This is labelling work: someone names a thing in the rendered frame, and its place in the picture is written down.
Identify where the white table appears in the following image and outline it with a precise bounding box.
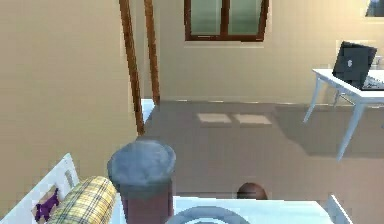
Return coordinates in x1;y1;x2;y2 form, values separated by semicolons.
113;195;334;224

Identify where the brown framed window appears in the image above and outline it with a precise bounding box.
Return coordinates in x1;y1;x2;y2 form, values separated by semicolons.
183;0;270;43

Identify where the white desk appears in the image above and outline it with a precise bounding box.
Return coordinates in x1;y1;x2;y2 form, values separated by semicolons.
302;68;384;163

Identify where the black laptop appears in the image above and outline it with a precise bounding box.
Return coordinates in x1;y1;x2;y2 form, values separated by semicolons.
331;41;384;91

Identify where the brown wooden door frame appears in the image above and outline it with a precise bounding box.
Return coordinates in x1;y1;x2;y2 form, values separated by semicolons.
118;0;161;137

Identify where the yellow plaid pillow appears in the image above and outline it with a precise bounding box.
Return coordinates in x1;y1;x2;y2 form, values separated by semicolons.
45;175;118;224

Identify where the white framed wall picture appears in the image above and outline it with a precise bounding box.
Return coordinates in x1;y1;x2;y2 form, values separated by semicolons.
362;0;384;20

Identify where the grey topped maroon stool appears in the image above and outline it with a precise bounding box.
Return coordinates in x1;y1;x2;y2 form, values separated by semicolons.
106;139;177;224

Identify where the brown ball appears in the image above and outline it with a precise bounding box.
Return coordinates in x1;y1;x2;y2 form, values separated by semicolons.
236;182;269;201

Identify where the grey round plate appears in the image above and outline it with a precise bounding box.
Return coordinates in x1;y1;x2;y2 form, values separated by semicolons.
164;205;252;224

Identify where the purple cloth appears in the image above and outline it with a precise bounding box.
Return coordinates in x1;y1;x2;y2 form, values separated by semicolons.
34;187;61;223

